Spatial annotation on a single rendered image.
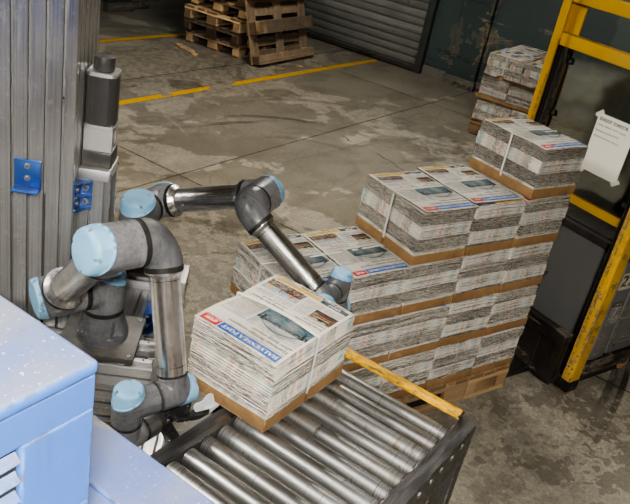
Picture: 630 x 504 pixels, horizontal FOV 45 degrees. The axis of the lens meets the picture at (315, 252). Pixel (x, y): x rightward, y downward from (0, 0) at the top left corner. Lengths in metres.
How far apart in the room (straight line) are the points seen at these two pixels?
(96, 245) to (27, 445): 1.12
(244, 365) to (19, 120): 0.90
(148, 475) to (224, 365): 1.22
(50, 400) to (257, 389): 1.39
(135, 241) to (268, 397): 0.54
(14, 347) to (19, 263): 1.76
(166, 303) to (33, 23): 0.81
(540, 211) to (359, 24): 7.41
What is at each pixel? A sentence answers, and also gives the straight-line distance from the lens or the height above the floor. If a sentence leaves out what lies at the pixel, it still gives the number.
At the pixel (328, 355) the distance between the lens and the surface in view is 2.17.
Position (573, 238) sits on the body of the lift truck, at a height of 0.71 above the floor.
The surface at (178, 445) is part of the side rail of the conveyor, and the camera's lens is 2.00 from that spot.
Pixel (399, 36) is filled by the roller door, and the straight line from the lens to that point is 10.25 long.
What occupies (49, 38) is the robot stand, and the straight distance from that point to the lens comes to 2.16.
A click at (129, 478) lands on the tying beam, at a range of 0.85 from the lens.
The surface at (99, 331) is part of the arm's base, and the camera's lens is 2.26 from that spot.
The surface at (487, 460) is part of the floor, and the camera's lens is 3.51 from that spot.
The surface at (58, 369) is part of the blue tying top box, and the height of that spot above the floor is 1.75.
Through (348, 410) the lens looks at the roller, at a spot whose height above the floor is 0.80.
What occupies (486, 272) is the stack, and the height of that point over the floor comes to 0.73.
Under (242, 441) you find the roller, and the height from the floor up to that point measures 0.80.
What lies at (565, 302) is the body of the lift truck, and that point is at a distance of 4.15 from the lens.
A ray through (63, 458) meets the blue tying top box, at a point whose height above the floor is 1.66.
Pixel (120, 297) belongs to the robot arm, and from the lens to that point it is 2.23.
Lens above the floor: 2.15
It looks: 27 degrees down
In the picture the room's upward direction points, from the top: 11 degrees clockwise
